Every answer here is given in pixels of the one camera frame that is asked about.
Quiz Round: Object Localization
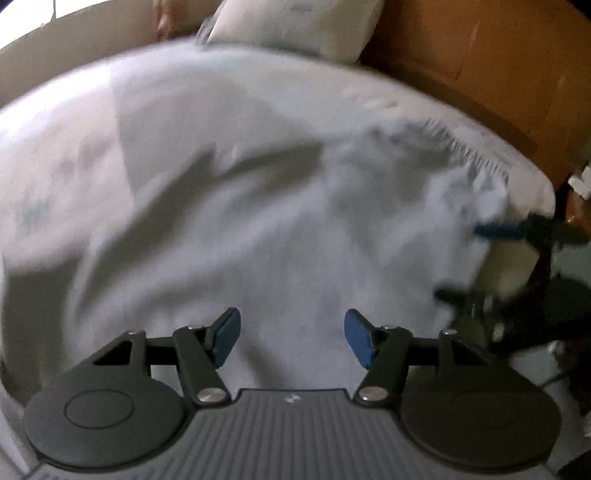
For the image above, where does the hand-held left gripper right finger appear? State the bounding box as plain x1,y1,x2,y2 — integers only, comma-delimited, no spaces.
344,309,485,408

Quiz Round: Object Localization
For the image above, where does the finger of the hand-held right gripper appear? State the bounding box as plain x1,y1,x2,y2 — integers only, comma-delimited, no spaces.
473,213,591,247
434,288,509,324

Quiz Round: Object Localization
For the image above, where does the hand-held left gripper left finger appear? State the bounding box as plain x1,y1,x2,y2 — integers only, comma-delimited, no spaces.
92,307,242,407

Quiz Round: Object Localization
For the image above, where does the wooden nightstand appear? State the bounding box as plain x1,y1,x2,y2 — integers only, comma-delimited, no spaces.
561,185,591,227

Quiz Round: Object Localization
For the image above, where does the small white object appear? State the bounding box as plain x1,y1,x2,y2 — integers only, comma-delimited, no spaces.
568,166,591,201

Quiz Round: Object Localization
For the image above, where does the wooden headboard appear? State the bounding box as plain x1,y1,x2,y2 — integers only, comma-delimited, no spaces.
360,0,591,185

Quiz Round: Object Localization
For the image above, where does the floral bed sheet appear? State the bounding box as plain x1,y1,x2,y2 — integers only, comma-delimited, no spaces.
0,37,557,480

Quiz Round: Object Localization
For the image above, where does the light grey pillow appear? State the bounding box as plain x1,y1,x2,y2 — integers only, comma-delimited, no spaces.
198,0,386,63

